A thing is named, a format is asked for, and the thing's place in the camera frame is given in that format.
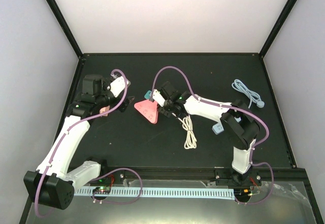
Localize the pink square socket adapter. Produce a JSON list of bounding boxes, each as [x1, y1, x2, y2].
[[100, 106, 110, 117]]

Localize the teal power strip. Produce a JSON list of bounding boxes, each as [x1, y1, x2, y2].
[[144, 90, 153, 101]]

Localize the pink triangular power strip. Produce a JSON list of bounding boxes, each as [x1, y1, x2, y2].
[[134, 100, 158, 124]]

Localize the light blue power strip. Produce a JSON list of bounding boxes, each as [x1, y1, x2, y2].
[[212, 123, 224, 135]]

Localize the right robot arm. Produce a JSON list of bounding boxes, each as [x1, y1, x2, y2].
[[152, 81, 260, 185]]

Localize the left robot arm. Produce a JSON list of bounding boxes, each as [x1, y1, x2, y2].
[[23, 69, 130, 210]]

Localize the left circuit board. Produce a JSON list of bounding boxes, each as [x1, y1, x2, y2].
[[92, 186, 111, 195]]

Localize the circuit board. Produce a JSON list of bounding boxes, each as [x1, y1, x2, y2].
[[234, 188, 261, 197], [92, 186, 111, 195]]

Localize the right circuit board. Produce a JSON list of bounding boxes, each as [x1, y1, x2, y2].
[[234, 188, 261, 197]]

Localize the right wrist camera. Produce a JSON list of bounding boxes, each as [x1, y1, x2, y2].
[[150, 89, 166, 107]]

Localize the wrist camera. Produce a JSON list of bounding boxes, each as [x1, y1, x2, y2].
[[109, 76, 131, 98], [150, 89, 166, 107]]

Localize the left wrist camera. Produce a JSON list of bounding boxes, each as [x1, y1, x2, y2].
[[109, 76, 131, 98]]

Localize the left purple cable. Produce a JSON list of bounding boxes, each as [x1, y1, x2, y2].
[[35, 69, 143, 217]]

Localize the white power strip cable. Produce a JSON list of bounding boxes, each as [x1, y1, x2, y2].
[[176, 115, 198, 150]]

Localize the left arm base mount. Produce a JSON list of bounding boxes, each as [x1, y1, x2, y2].
[[89, 168, 125, 185]]

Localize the light blue coiled cable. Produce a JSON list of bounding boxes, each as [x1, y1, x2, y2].
[[231, 79, 265, 108]]

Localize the white slotted cable duct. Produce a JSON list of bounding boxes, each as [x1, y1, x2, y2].
[[74, 186, 235, 200]]

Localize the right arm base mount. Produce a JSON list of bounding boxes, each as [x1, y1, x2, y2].
[[214, 168, 262, 187]]

